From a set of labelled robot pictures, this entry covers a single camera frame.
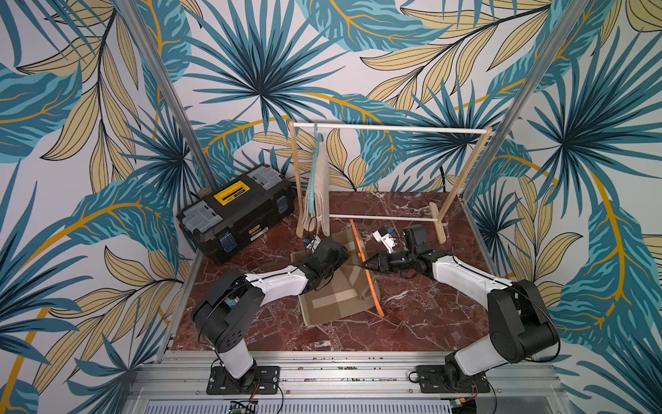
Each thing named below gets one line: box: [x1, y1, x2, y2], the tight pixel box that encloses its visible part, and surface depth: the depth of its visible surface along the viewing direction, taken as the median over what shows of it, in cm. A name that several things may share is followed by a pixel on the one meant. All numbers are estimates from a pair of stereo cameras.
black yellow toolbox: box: [176, 165, 296, 262], surface depth 94 cm
